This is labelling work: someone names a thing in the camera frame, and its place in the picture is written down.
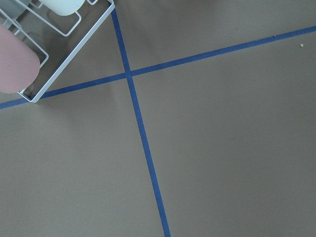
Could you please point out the white cup in rack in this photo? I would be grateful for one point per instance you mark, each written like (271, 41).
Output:
(63, 7)

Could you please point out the pink cup in rack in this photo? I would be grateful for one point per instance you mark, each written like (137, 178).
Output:
(19, 65)

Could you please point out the white wire dish rack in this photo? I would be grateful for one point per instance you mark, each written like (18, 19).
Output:
(55, 39)

